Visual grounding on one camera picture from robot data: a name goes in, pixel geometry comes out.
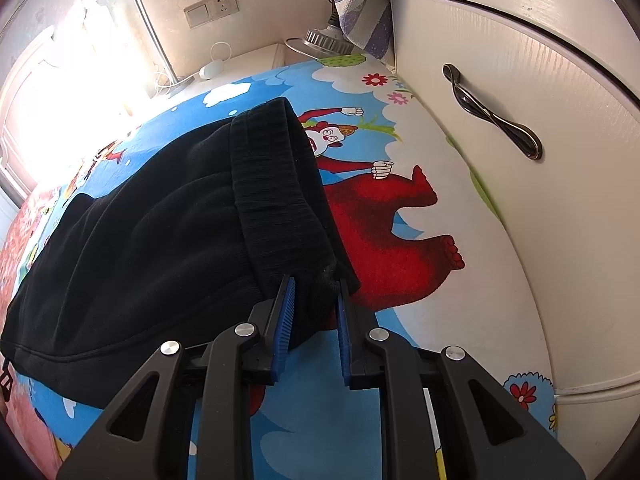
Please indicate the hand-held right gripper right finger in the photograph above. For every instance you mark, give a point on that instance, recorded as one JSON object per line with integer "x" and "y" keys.
{"x": 344, "y": 342}

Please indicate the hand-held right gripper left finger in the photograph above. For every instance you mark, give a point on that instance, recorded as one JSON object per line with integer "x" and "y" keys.
{"x": 281, "y": 327}

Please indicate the black pants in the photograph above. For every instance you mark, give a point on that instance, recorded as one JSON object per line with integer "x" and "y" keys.
{"x": 150, "y": 240}

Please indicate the cartoon printed blanket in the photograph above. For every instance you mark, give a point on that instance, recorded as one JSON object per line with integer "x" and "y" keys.
{"x": 415, "y": 250}

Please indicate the white wardrobe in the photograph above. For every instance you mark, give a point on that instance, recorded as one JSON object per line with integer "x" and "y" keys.
{"x": 550, "y": 220}

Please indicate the white charger adapter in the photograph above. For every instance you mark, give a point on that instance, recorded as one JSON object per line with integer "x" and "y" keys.
{"x": 209, "y": 71}

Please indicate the pink floral bed sheet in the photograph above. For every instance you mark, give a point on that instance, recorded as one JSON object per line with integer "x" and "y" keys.
{"x": 25, "y": 230}

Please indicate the blue striped towel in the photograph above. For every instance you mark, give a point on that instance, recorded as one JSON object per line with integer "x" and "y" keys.
{"x": 362, "y": 10}

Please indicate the white wall conduit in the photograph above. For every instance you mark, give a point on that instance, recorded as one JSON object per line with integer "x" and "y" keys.
{"x": 152, "y": 35}

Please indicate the beige wall switch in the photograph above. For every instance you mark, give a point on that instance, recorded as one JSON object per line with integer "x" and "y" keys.
{"x": 198, "y": 15}

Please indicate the white wall socket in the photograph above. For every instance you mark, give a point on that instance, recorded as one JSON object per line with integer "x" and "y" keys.
{"x": 225, "y": 3}

